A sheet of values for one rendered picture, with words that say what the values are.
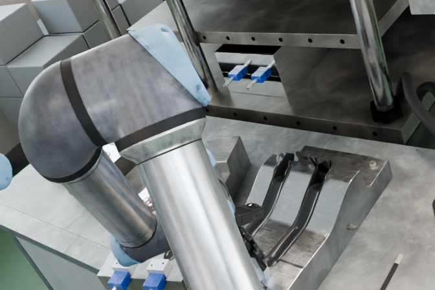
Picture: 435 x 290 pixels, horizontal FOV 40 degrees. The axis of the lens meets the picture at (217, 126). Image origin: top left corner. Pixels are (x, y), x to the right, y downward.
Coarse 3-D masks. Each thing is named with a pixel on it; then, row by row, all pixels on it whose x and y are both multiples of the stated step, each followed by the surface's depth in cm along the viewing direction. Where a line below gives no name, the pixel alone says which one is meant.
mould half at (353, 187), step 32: (320, 160) 163; (352, 160) 159; (384, 160) 154; (256, 192) 154; (288, 192) 149; (320, 192) 143; (352, 192) 142; (288, 224) 144; (320, 224) 140; (352, 224) 144; (288, 256) 135; (320, 256) 135; (288, 288) 127
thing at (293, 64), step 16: (224, 48) 219; (240, 48) 214; (256, 48) 210; (272, 48) 206; (288, 48) 207; (304, 48) 214; (320, 48) 222; (224, 64) 220; (240, 64) 214; (256, 64) 209; (272, 64) 204; (288, 64) 208; (304, 64) 216; (240, 80) 220; (272, 80) 209; (288, 80) 210
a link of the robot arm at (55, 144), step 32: (32, 96) 70; (64, 96) 68; (32, 128) 70; (64, 128) 69; (32, 160) 75; (64, 160) 73; (96, 160) 78; (96, 192) 84; (128, 192) 90; (128, 224) 93; (160, 224) 103; (128, 256) 103
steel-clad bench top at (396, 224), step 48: (288, 144) 185; (336, 144) 177; (384, 144) 169; (0, 192) 222; (48, 192) 210; (240, 192) 174; (384, 192) 154; (432, 192) 148; (48, 240) 187; (96, 240) 178; (384, 240) 141; (432, 240) 136; (336, 288) 134; (432, 288) 126
